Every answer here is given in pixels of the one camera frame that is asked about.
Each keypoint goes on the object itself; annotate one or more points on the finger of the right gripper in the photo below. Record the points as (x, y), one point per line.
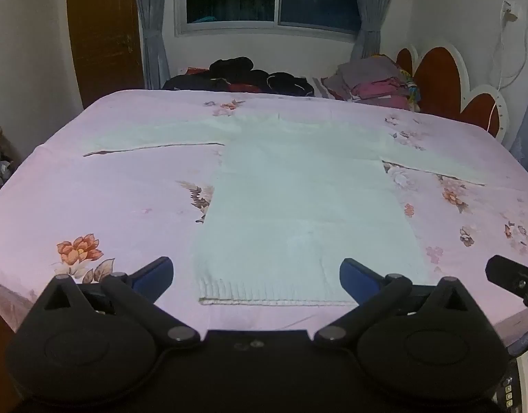
(509, 275)

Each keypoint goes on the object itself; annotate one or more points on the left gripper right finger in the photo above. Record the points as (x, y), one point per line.
(379, 298)

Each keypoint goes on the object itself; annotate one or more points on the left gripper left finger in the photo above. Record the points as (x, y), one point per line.
(130, 296)

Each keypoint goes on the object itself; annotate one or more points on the white knit sweater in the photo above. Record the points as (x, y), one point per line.
(292, 200)

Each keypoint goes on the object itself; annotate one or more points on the stack of folded clothes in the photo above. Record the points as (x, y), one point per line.
(375, 80)

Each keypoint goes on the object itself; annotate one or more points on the pile of black clothes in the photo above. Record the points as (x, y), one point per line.
(239, 75)

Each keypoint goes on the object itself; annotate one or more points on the pink floral bedsheet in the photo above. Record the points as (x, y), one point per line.
(65, 211)

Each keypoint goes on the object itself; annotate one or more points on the red heart headboard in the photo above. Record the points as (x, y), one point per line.
(441, 76)

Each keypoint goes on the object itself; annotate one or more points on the brown wooden door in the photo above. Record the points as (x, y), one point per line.
(105, 44)

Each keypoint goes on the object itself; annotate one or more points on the left grey curtain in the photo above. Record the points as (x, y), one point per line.
(155, 62)

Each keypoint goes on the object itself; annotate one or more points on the window with white frame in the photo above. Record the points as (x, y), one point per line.
(309, 17)

